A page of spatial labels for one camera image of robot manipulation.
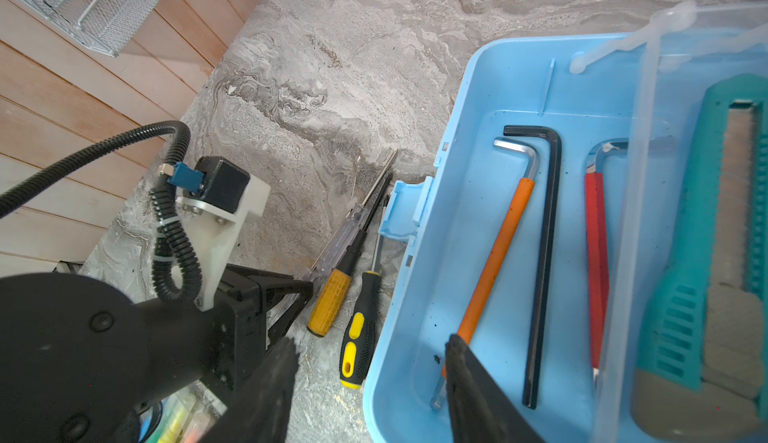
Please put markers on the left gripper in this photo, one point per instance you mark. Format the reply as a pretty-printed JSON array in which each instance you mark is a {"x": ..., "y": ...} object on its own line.
[{"x": 221, "y": 347}]

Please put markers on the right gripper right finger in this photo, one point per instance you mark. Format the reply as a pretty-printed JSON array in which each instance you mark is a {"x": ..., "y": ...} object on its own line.
[{"x": 479, "y": 410}]

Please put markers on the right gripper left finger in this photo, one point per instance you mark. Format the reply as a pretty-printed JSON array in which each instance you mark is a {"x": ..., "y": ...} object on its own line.
[{"x": 261, "y": 413}]

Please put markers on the black hex key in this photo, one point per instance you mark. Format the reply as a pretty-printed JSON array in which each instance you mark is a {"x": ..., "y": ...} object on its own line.
[{"x": 546, "y": 251}]

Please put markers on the black yellow stubby screwdriver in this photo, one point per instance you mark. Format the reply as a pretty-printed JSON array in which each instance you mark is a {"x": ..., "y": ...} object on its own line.
[{"x": 359, "y": 341}]

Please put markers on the small yellow screwdriver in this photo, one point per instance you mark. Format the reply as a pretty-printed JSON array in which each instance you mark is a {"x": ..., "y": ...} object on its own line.
[{"x": 334, "y": 290}]

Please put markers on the blue plastic tool box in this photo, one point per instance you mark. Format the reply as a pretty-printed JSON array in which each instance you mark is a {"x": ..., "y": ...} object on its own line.
[{"x": 646, "y": 86}]

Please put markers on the teal handled tool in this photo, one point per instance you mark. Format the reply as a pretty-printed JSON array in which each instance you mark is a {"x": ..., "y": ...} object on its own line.
[{"x": 701, "y": 373}]

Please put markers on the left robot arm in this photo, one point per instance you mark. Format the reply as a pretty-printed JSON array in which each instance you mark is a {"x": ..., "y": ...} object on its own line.
[{"x": 81, "y": 361}]

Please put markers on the highlighter pen pack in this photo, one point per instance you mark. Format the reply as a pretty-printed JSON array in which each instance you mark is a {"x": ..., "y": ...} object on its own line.
[{"x": 185, "y": 416}]

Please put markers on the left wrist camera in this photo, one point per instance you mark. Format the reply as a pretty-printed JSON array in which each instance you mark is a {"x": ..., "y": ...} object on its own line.
[{"x": 222, "y": 197}]

